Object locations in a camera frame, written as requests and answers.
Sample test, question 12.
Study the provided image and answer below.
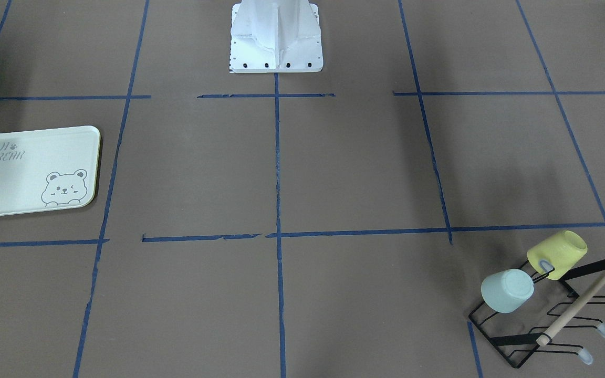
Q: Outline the pale green cup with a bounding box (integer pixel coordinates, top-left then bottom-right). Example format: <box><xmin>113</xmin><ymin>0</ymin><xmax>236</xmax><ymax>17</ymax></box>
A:
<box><xmin>481</xmin><ymin>269</ymin><xmax>535</xmax><ymax>313</ymax></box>

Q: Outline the yellow cup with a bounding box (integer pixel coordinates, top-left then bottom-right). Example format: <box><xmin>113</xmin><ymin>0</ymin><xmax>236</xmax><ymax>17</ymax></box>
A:
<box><xmin>527</xmin><ymin>230</ymin><xmax>588</xmax><ymax>280</ymax></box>

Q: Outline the pale green bear tray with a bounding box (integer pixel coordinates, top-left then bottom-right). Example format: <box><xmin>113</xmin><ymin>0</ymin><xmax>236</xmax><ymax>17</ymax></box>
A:
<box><xmin>0</xmin><ymin>126</ymin><xmax>101</xmax><ymax>217</ymax></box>

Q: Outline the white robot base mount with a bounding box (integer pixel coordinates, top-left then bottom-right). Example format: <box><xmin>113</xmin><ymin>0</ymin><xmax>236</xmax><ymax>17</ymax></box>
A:
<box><xmin>229</xmin><ymin>1</ymin><xmax>324</xmax><ymax>74</ymax></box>

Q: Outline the black wire cup rack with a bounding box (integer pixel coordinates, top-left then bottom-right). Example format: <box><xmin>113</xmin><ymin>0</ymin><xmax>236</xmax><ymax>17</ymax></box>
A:
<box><xmin>468</xmin><ymin>259</ymin><xmax>605</xmax><ymax>369</ymax></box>

